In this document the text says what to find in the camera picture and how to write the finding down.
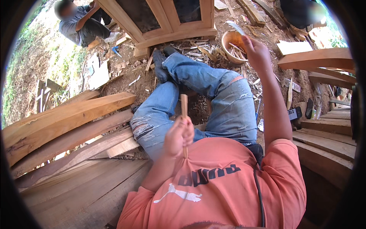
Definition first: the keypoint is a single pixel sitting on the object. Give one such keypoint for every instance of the person's right hand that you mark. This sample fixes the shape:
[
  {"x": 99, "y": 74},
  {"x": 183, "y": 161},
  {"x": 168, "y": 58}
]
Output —
[{"x": 258, "y": 55}]

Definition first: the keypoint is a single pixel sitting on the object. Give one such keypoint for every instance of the person's left hand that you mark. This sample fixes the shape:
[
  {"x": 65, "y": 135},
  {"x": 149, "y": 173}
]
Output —
[{"x": 174, "y": 140}]

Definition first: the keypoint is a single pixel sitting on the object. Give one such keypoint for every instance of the person's left fingers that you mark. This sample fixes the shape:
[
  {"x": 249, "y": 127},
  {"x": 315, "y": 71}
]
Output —
[{"x": 187, "y": 130}]

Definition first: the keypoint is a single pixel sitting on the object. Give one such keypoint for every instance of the person's right fingers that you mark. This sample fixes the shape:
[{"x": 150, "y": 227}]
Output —
[{"x": 247, "y": 43}]

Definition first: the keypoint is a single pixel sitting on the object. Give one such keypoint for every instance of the thin wooden stick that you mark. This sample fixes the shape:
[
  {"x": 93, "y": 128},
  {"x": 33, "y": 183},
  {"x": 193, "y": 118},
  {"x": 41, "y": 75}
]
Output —
[{"x": 184, "y": 104}]

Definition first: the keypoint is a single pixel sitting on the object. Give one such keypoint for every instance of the orange basin of wood sticks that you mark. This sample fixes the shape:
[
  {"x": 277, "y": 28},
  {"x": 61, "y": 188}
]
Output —
[{"x": 228, "y": 43}]

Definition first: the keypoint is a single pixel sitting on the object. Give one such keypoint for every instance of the pile of timber offcuts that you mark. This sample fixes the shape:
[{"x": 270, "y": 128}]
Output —
[{"x": 253, "y": 11}]

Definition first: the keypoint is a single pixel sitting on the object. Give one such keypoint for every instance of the person's legs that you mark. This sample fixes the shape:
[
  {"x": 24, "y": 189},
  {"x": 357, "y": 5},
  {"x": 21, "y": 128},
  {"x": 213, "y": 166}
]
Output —
[{"x": 226, "y": 108}]

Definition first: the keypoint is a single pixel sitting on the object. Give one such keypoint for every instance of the pale flat board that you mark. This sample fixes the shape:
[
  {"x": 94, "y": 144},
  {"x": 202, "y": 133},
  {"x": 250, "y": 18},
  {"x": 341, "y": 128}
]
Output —
[{"x": 293, "y": 47}]

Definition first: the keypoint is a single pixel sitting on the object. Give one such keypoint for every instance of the person's body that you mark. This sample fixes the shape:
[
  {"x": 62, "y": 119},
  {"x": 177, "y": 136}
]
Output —
[{"x": 217, "y": 186}]

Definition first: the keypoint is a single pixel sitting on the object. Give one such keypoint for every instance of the pale wooden slat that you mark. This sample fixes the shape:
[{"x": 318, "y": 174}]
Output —
[{"x": 289, "y": 94}]

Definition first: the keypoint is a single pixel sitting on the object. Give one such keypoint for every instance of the curved wooden pieces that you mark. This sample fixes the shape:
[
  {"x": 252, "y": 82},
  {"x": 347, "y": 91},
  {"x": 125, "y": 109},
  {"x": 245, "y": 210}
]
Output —
[{"x": 317, "y": 58}]

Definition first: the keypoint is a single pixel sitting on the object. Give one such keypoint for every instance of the black waist pouch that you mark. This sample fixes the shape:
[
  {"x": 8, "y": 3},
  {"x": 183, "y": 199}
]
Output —
[{"x": 256, "y": 151}]

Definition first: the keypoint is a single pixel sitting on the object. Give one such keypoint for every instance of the black box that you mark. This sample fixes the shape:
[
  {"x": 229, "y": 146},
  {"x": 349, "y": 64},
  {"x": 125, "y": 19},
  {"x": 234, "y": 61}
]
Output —
[{"x": 294, "y": 113}]

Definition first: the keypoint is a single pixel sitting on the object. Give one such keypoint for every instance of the small wooden block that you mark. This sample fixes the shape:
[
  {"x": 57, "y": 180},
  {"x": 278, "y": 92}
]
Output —
[{"x": 141, "y": 53}]

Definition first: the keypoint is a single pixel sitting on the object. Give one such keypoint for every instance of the wooden cabinet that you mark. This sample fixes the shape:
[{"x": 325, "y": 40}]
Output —
[{"x": 160, "y": 23}]

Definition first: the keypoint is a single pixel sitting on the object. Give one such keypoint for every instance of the black sharpening stone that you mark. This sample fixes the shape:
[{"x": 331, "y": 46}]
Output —
[{"x": 309, "y": 108}]

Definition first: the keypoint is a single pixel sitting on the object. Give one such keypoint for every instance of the white paper sheet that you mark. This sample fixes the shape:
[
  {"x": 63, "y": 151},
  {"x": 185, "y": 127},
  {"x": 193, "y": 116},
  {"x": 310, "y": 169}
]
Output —
[{"x": 98, "y": 74}]

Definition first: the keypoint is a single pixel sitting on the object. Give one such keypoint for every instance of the blue tool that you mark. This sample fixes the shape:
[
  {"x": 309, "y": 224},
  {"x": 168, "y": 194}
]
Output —
[{"x": 115, "y": 51}]

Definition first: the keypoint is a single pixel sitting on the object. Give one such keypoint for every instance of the stack of wooden planks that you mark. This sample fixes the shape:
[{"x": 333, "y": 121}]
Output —
[{"x": 71, "y": 143}]

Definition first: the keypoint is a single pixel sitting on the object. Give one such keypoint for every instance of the stack of curved wooden boards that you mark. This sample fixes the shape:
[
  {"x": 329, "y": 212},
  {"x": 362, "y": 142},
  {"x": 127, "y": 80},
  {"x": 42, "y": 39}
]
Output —
[{"x": 326, "y": 143}]

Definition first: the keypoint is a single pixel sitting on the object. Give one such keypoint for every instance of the small wooden frame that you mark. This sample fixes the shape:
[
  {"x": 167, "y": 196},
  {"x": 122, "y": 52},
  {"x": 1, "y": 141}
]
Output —
[{"x": 45, "y": 94}]

